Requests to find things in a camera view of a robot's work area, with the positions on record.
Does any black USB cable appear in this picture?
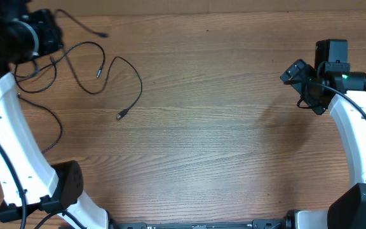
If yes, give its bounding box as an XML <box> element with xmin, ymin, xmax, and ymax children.
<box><xmin>17</xmin><ymin>94</ymin><xmax>64</xmax><ymax>155</ymax></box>
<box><xmin>54</xmin><ymin>8</ymin><xmax>144</xmax><ymax>121</ymax></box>
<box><xmin>13</xmin><ymin>41</ymin><xmax>106</xmax><ymax>94</ymax></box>

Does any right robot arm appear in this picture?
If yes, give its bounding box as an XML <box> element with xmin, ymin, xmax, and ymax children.
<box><xmin>280</xmin><ymin>39</ymin><xmax>366</xmax><ymax>228</ymax></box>

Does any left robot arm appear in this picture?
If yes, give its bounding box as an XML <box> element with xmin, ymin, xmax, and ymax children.
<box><xmin>0</xmin><ymin>1</ymin><xmax>116</xmax><ymax>228</ymax></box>

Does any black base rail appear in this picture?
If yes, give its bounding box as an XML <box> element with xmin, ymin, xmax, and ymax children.
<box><xmin>110</xmin><ymin>210</ymin><xmax>297</xmax><ymax>229</ymax></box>

